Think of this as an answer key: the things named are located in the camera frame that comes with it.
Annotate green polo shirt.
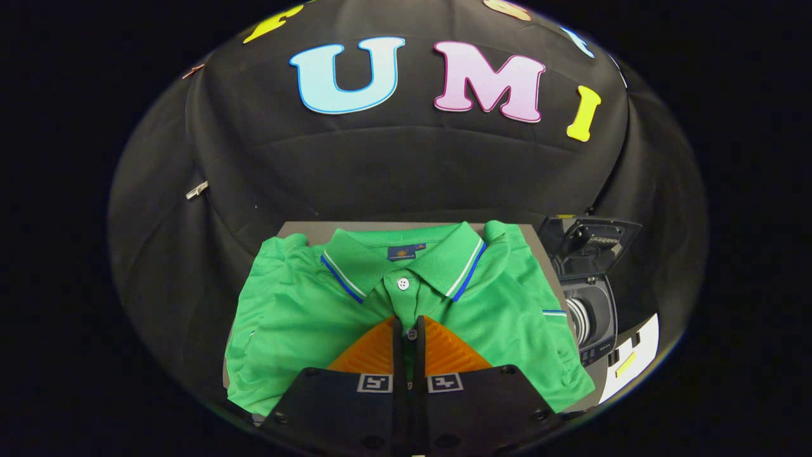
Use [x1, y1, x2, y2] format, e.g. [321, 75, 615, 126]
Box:
[225, 220, 596, 416]

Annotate grey washing machine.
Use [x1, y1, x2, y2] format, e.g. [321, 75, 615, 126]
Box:
[557, 272, 620, 370]

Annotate dark washing machine lid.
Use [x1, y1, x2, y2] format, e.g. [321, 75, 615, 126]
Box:
[539, 215, 643, 281]

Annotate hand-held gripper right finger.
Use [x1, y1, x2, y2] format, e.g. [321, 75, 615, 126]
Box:
[414, 315, 563, 457]

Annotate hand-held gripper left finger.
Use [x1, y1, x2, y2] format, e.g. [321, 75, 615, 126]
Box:
[257, 315, 412, 457]

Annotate grey cabinet table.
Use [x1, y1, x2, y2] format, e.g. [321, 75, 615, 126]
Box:
[222, 221, 600, 427]

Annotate white patterned sheet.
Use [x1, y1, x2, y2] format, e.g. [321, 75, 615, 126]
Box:
[598, 314, 661, 404]

